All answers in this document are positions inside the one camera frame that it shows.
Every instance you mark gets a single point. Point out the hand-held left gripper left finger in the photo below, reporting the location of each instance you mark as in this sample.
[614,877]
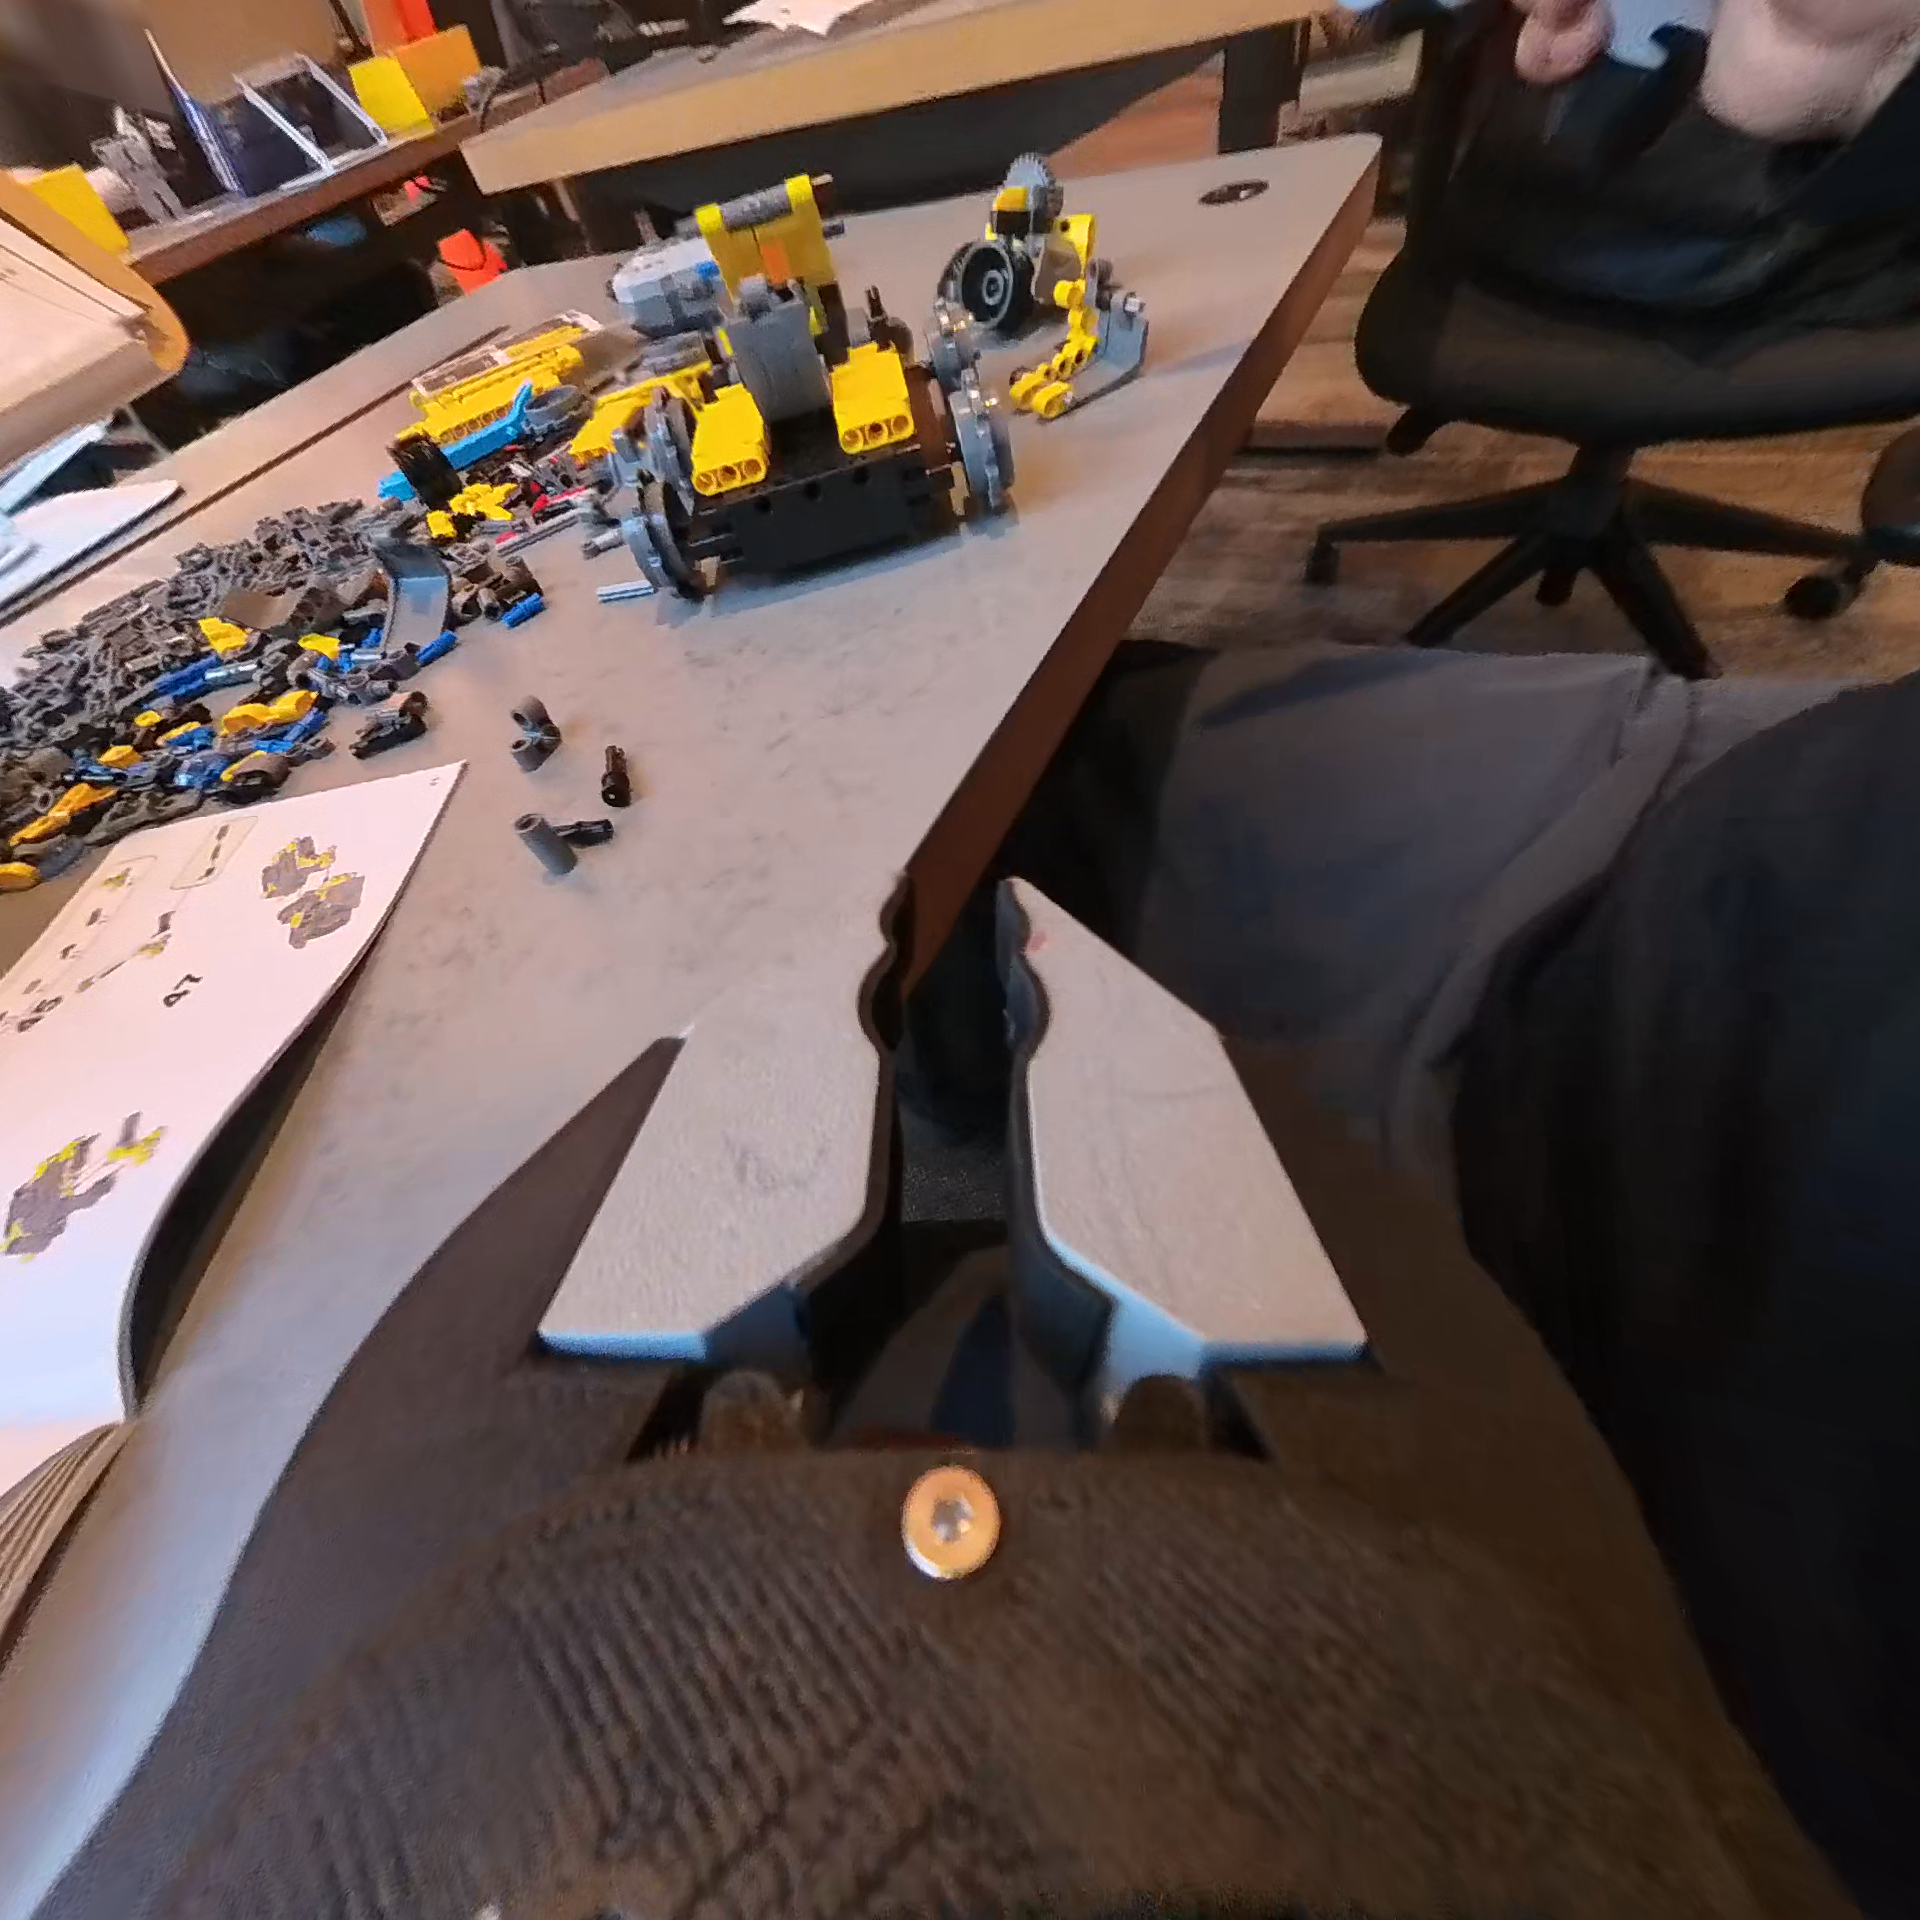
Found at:
[735,1184]

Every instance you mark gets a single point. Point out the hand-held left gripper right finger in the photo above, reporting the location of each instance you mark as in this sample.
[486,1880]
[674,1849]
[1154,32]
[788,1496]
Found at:
[1172,1201]

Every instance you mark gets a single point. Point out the grey bush piece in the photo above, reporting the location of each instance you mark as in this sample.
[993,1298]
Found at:
[543,839]

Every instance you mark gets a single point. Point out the instruction booklet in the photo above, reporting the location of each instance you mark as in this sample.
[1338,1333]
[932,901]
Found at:
[194,1050]

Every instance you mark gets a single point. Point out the person's right forearm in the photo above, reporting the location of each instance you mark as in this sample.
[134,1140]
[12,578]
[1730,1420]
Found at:
[1882,164]

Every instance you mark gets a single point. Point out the black desk grommet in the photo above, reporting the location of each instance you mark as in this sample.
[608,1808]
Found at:
[1233,192]

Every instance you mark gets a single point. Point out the person's right hand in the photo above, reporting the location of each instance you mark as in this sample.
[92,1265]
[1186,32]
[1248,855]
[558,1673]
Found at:
[1799,75]

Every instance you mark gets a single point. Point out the person's blue trouser leg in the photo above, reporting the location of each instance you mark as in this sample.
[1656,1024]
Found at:
[1349,825]

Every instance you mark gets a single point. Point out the black chair base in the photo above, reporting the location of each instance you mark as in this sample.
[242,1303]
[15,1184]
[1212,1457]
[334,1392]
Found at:
[1590,523]

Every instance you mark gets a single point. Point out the black grey joint brick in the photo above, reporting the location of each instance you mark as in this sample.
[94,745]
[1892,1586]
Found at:
[390,728]

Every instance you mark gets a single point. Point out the yellow grey brick vehicle model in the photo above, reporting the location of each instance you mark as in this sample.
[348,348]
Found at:
[797,511]

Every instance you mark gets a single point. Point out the grey table with black legs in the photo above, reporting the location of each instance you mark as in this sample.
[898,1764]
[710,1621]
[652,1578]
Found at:
[901,75]

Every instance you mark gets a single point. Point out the black seat brick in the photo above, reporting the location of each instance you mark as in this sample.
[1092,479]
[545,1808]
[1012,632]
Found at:
[429,468]

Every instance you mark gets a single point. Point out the pile of loose brick parts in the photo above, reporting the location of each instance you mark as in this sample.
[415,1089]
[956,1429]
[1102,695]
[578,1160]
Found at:
[149,661]

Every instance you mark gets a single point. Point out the blue brick separator tool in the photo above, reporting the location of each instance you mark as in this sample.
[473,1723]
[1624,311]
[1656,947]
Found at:
[487,428]

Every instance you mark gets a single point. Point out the large yellow panel brick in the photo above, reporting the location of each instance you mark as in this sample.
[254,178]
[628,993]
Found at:
[511,376]

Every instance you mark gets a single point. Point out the printed sticker sheet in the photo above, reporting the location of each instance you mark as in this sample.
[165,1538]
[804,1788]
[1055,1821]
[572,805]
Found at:
[578,322]

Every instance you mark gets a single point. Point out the white clipboard stand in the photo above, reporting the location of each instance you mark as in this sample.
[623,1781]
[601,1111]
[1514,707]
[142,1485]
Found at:
[90,523]

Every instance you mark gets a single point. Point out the orange cone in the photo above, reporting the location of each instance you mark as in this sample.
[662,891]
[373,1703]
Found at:
[473,259]

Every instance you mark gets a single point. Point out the clipboard with instruction sheet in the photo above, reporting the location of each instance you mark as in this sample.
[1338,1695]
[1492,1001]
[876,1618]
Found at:
[60,329]

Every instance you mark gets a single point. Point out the shelf of coloured storage bins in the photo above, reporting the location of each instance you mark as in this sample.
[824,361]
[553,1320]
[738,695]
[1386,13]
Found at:
[390,90]

